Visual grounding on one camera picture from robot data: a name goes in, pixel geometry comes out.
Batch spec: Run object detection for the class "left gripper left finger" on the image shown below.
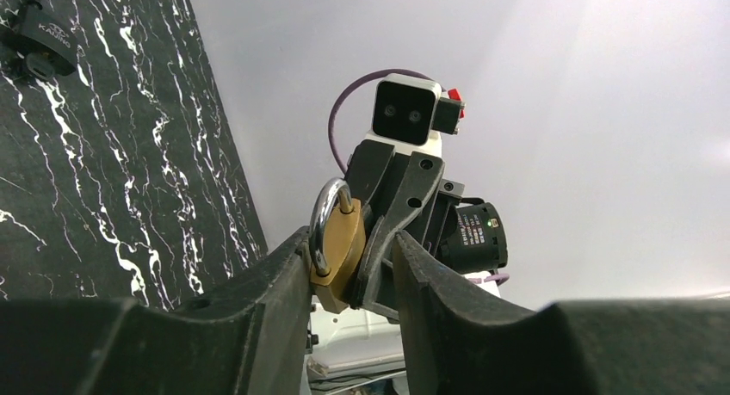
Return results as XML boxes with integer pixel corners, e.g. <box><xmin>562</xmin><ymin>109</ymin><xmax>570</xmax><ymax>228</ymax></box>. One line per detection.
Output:
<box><xmin>1</xmin><ymin>228</ymin><xmax>311</xmax><ymax>394</ymax></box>

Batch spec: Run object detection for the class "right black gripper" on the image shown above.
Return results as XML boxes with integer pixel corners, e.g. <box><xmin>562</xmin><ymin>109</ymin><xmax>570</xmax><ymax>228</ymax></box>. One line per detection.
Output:
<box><xmin>345</xmin><ymin>139</ymin><xmax>465</xmax><ymax>322</ymax></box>

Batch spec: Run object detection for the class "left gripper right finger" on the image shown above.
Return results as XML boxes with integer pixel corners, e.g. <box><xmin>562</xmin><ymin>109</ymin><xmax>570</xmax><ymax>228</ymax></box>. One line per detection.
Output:
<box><xmin>393</xmin><ymin>231</ymin><xmax>729</xmax><ymax>394</ymax></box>

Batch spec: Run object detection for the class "small brass padlock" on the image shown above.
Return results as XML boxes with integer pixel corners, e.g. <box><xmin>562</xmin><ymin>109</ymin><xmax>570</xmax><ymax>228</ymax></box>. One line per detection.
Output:
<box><xmin>307</xmin><ymin>177</ymin><xmax>367</xmax><ymax>314</ymax></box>

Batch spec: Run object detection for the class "black padlock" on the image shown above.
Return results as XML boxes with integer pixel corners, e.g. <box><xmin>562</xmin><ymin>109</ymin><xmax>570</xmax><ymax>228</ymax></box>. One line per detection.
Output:
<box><xmin>1</xmin><ymin>0</ymin><xmax>78</xmax><ymax>82</ymax></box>

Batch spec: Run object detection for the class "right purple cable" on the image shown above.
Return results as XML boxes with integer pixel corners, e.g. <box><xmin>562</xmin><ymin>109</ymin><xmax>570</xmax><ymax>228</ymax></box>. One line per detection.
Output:
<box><xmin>327</xmin><ymin>68</ymin><xmax>511</xmax><ymax>285</ymax></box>

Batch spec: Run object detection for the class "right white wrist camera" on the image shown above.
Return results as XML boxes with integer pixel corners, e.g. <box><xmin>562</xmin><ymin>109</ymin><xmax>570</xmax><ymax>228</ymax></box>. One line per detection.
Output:
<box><xmin>365</xmin><ymin>70</ymin><xmax>465</xmax><ymax>157</ymax></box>

